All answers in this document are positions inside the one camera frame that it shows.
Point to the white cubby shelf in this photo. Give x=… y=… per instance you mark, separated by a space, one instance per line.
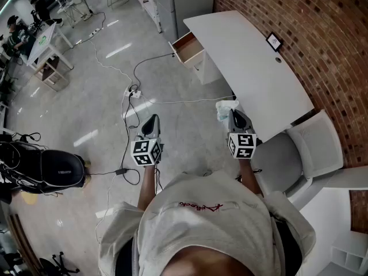
x=348 y=257

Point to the white plastic bag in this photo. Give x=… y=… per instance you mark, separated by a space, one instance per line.
x=222 y=108

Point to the black office chair base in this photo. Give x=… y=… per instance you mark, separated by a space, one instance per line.
x=59 y=264

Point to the white shelf unit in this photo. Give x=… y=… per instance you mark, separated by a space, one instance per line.
x=149 y=1

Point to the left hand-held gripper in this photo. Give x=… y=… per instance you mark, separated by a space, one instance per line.
x=146 y=151

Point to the person's right forearm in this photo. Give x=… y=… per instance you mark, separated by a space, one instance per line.
x=248 y=174

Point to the black picture frame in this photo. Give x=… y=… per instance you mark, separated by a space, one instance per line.
x=274 y=41

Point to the white table with green logo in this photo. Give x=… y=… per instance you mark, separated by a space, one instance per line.
x=40 y=43

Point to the white chair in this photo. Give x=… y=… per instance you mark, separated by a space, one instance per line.
x=281 y=160

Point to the black power adapter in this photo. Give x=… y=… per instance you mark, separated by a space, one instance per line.
x=120 y=171

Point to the person's left forearm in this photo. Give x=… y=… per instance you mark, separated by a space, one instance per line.
x=146 y=185

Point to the round wooden table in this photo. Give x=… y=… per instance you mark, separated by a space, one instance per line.
x=28 y=197

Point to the white folding stand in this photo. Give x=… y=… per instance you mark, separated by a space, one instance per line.
x=67 y=9

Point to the white wooden drawer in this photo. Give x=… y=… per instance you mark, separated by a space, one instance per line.
x=188 y=49

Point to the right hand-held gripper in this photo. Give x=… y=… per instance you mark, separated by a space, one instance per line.
x=243 y=147

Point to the person's grey t-shirt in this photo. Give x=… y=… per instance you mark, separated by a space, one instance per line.
x=201 y=226

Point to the long white power strip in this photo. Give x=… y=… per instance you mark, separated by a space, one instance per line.
x=95 y=32

